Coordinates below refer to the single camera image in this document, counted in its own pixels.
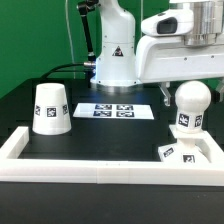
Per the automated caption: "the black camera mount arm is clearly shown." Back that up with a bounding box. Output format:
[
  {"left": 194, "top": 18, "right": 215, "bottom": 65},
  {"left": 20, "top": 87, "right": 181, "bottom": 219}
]
[{"left": 77, "top": 0, "right": 99, "bottom": 62}]

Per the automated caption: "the white U-shaped frame barrier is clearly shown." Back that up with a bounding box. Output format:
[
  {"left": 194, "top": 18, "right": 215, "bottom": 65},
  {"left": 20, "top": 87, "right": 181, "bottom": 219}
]
[{"left": 0, "top": 126, "right": 224, "bottom": 186}]

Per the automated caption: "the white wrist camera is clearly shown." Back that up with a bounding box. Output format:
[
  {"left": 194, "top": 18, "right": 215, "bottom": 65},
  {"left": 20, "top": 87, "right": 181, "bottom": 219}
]
[{"left": 141, "top": 9, "right": 194, "bottom": 37}]

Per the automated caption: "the black cable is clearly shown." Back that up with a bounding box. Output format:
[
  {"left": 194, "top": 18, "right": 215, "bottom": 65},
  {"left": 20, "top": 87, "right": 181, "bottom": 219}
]
[{"left": 39, "top": 62, "right": 98, "bottom": 81}]

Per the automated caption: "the white lamp shade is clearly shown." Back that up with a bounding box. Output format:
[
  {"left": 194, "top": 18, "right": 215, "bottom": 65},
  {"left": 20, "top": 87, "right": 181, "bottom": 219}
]
[{"left": 32, "top": 83, "right": 71, "bottom": 135}]

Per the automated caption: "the white marker tag sheet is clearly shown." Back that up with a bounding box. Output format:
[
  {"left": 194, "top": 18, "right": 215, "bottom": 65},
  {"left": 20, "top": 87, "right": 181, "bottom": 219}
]
[{"left": 73, "top": 103, "right": 154, "bottom": 120}]

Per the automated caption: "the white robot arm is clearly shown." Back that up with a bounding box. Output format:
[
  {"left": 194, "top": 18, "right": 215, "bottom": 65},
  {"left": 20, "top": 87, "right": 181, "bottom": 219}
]
[{"left": 91, "top": 0, "right": 224, "bottom": 104}]

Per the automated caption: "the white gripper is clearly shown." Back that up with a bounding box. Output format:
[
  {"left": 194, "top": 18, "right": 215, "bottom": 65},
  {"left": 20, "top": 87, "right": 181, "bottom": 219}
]
[{"left": 136, "top": 34, "right": 224, "bottom": 106}]

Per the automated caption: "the white lamp bulb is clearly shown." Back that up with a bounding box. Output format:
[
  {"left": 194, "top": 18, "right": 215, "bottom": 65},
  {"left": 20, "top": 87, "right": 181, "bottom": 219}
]
[{"left": 175, "top": 81, "right": 211, "bottom": 134}]

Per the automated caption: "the white lamp base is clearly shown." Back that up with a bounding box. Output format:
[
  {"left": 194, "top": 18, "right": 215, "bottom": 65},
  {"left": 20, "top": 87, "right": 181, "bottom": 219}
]
[{"left": 157, "top": 124, "right": 211, "bottom": 164}]

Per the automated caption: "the white cable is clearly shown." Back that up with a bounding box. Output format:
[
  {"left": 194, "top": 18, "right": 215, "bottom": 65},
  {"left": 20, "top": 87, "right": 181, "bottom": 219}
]
[{"left": 64, "top": 0, "right": 76, "bottom": 80}]

